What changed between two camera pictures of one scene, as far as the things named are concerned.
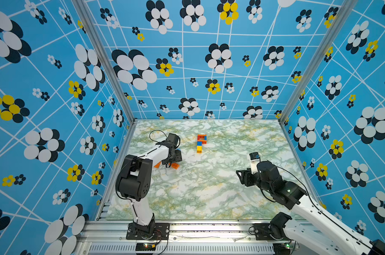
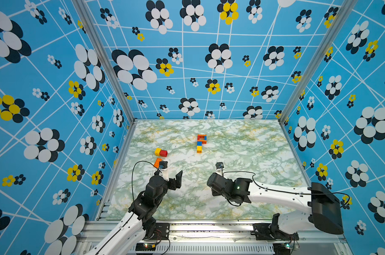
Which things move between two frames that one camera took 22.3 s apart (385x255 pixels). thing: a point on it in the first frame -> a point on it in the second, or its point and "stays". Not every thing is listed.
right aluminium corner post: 346,9 stays
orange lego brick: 157,165 stays
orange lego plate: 201,138 stays
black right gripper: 245,175 -> 214,193
